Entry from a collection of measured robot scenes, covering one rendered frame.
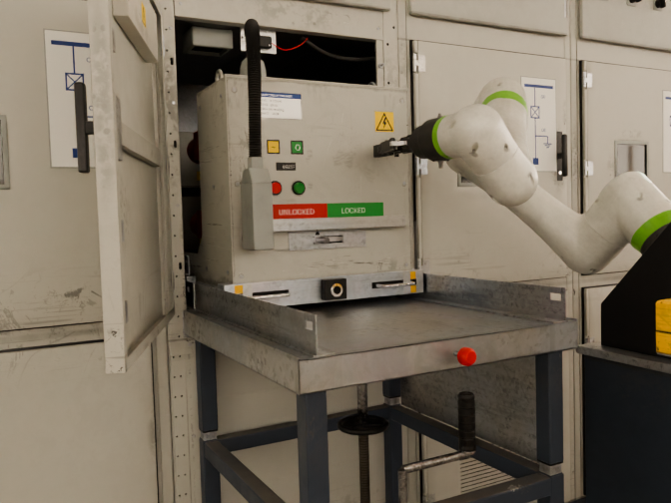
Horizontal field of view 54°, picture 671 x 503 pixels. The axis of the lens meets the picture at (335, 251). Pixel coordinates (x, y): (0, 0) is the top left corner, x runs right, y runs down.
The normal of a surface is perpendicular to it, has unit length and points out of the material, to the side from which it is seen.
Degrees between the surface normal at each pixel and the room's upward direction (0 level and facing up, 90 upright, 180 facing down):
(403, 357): 90
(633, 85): 90
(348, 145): 90
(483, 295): 90
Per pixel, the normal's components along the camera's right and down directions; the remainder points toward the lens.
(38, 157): 0.47, 0.04
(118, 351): 0.12, 0.05
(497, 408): -0.88, 0.05
